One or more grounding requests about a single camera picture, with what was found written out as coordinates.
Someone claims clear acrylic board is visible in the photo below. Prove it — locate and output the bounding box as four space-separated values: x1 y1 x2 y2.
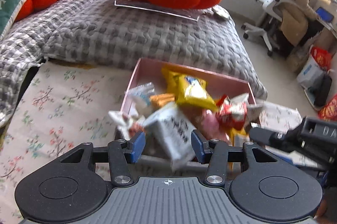
114 0 203 22

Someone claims white black text packet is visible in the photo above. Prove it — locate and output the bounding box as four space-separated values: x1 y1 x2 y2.
143 102 195 170

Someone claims yellow chips bag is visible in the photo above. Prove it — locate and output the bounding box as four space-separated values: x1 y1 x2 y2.
161 68 218 111

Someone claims white triangular snack packet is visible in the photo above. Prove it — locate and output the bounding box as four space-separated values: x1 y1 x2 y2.
108 111 140 132

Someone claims pink peach oolong snack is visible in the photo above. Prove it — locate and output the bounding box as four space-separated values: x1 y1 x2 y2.
200 109 230 143

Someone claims gold foil candy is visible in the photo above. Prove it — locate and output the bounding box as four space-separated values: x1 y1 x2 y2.
150 93 175 109

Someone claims white newspaper print packet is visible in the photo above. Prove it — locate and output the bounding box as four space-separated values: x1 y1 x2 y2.
236 93 264 125

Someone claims white blue shopping bag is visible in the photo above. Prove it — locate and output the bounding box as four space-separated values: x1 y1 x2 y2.
296 55 325 89

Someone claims grey checked quilt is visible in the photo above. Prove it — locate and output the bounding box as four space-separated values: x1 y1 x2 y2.
1 0 268 124

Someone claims floral tablecloth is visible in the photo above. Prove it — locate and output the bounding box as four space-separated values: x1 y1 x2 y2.
0 60 303 224

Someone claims red gift bag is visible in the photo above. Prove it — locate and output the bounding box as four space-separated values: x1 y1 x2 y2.
310 46 332 71

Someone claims black bag on floor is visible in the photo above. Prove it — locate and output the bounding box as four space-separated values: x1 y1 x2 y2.
314 73 332 108

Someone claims pink cardboard box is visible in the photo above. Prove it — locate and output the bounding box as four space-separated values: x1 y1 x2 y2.
114 57 262 156

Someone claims red white candy packet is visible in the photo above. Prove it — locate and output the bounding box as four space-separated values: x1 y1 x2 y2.
215 93 249 131

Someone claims small packet on quilt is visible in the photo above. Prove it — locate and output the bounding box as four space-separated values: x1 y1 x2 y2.
212 5 230 20

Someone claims white blue snack packet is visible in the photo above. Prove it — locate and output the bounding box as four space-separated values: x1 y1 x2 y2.
126 82 155 117

